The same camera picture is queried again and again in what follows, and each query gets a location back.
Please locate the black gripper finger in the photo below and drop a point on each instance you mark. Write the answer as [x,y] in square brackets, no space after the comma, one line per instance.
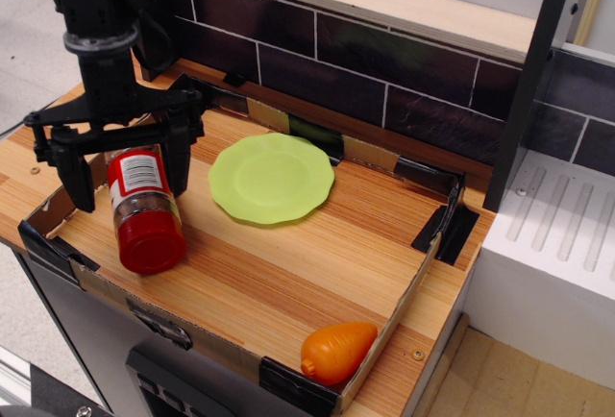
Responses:
[75,175]
[175,146]

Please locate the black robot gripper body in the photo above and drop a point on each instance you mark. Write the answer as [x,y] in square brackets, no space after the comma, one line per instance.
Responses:
[115,111]

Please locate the red-capped basil spice bottle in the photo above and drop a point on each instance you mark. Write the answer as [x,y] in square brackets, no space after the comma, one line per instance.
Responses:
[146,219]

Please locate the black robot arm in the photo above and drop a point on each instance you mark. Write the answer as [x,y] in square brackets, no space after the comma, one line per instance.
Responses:
[102,19]

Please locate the taped cardboard fence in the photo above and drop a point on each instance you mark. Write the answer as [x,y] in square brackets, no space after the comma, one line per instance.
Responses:
[387,247]

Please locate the light green plastic plate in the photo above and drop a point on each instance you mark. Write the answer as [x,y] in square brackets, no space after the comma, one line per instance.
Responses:
[271,179]

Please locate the black toy oven panel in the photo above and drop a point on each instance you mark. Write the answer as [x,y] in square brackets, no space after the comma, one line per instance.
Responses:
[183,386]

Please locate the orange toy carrot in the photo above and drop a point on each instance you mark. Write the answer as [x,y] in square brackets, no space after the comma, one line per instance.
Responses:
[332,354]

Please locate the white ridged drainboard sink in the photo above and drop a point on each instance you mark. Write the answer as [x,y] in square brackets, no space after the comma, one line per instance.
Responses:
[544,279]

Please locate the dark grey vertical post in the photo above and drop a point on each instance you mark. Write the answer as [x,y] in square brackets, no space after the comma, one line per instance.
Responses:
[546,38]

